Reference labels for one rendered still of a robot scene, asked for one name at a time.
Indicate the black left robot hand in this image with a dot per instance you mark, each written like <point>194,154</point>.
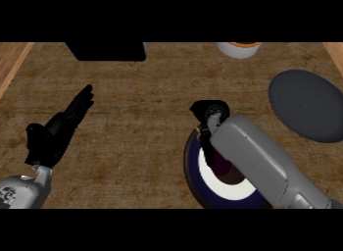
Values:
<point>58,130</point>

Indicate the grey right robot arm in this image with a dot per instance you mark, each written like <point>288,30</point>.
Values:
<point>260,157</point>

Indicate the dark purple eggplant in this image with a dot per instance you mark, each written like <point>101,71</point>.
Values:
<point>222,165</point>

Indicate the dark blue and white plate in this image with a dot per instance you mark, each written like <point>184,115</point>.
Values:
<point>226,189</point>

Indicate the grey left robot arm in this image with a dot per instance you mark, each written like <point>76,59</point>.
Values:
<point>21,191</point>

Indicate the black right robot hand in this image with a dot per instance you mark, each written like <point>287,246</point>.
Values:
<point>209,109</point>

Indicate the dark grey pan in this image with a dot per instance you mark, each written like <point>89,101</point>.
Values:
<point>311,106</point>

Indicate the black box appliance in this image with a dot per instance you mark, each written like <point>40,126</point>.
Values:
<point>108,50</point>

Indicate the white cup with orange rim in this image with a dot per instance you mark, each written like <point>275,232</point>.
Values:
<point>238,49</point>

